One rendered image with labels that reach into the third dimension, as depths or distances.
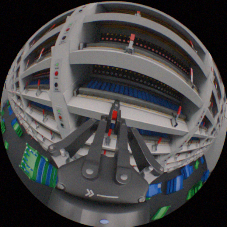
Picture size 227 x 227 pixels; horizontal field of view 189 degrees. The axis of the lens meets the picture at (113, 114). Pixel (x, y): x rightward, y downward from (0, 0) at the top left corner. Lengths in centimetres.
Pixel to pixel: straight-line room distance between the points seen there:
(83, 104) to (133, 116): 18
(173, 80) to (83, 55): 28
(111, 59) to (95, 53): 5
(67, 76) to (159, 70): 28
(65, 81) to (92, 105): 13
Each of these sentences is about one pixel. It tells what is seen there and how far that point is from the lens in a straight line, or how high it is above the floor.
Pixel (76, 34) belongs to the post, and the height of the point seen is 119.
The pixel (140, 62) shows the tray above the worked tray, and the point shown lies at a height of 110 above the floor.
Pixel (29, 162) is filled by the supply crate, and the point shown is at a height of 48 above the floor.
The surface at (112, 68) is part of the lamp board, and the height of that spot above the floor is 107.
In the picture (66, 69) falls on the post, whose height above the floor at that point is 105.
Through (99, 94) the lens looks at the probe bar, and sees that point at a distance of 30.
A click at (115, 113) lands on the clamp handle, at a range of 21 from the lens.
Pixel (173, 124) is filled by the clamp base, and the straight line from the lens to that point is 36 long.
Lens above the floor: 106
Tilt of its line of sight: 33 degrees down
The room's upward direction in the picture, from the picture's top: 13 degrees clockwise
